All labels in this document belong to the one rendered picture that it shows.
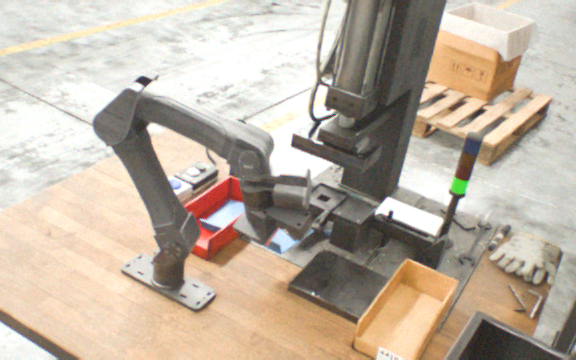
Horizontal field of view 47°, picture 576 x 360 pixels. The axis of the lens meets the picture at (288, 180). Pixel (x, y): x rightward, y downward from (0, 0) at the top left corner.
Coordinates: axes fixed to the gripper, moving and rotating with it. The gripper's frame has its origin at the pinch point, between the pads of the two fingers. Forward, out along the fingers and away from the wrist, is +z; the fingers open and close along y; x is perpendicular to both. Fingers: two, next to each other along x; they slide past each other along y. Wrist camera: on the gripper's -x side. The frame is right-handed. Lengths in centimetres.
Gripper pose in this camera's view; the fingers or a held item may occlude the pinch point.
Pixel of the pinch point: (265, 240)
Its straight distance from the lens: 132.9
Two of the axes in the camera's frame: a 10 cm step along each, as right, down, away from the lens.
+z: 0.8, 6.3, 7.7
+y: 5.4, -6.8, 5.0
